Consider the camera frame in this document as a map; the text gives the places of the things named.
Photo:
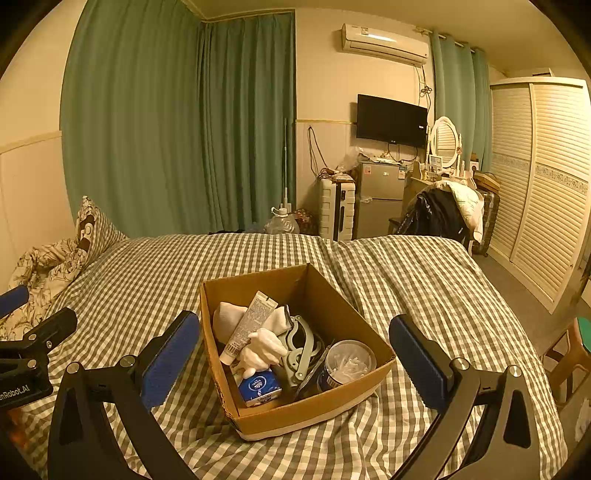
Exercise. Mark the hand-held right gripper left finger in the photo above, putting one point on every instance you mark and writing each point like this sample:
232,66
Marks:
171,360

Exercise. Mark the brown suitcase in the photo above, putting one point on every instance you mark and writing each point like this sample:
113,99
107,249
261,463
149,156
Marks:
487,221

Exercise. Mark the blue white tissue packet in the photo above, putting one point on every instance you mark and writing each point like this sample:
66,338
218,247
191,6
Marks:
258,387

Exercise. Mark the narrow green curtain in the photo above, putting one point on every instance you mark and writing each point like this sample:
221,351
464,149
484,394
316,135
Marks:
457,97

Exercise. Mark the cardboard box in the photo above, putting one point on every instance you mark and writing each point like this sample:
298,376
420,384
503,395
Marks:
300,410

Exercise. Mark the black wall television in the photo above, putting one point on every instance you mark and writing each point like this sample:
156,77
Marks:
391,120

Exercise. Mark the clear cotton swab jar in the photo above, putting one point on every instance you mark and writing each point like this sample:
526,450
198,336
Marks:
348,364

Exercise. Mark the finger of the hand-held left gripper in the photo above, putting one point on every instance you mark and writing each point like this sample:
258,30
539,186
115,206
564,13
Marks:
51,327
14,300

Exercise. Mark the white dressing table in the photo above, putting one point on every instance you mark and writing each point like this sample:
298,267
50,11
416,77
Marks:
415,184

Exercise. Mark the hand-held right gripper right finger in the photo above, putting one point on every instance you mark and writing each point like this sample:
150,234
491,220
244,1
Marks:
415,364

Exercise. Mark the white air conditioner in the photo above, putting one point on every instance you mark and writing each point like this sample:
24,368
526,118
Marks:
383,44

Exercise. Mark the checked bed sheet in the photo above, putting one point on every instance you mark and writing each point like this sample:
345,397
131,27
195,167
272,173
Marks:
369,267

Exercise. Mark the white louvred wardrobe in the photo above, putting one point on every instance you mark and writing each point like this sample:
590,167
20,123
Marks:
540,184

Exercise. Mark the wide green curtain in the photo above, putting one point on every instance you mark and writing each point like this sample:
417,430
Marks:
134,115

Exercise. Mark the silver small fridge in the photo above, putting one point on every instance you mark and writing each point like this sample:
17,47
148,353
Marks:
378,198

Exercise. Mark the white suitcase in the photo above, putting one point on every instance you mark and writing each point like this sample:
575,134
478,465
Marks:
334,207

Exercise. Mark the green clip hanger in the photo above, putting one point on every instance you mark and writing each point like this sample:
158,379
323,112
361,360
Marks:
295,364

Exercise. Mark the floral quilt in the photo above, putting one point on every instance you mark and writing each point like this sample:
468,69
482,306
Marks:
41,267

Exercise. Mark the white padded jacket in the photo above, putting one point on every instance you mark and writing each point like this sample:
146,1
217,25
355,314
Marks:
468,203

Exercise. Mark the oval vanity mirror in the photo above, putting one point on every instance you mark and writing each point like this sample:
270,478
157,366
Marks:
445,141

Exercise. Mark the black jacket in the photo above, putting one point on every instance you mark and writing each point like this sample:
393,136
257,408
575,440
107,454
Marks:
434,217

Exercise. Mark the white mop pole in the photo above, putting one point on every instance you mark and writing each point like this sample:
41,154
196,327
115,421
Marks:
286,161

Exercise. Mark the white toothpaste tube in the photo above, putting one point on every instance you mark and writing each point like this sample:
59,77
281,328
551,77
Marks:
249,323

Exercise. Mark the wooden stool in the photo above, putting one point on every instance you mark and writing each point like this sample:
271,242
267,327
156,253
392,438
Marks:
568,364

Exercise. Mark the patterned pillow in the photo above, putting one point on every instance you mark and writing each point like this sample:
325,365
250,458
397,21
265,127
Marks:
97,230

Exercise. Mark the green curtain beside pole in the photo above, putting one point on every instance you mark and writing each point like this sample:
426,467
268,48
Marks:
249,120

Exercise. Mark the clear water jug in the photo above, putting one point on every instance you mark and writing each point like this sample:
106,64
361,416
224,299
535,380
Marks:
280,224

